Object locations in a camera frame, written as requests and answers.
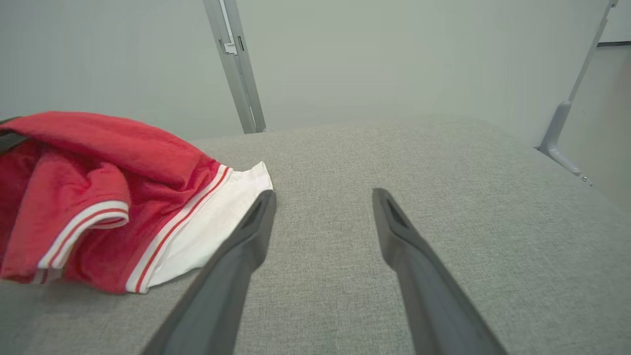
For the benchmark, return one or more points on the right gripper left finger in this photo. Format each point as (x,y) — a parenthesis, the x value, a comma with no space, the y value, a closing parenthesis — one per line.
(222,286)

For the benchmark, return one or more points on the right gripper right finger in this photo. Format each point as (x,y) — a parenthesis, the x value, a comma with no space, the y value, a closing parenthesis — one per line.
(434,296)

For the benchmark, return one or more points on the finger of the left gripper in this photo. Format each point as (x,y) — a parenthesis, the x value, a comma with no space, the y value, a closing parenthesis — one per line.
(10,140)

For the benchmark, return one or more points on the red white-sleeved T-shirt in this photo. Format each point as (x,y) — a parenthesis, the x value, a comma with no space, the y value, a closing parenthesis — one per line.
(98,162)

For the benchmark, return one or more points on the grey tube brace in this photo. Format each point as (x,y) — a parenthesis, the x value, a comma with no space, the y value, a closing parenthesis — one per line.
(557,133)

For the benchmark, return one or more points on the grey aluminium frame post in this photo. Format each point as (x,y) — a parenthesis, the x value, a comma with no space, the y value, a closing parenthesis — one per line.
(239,74)

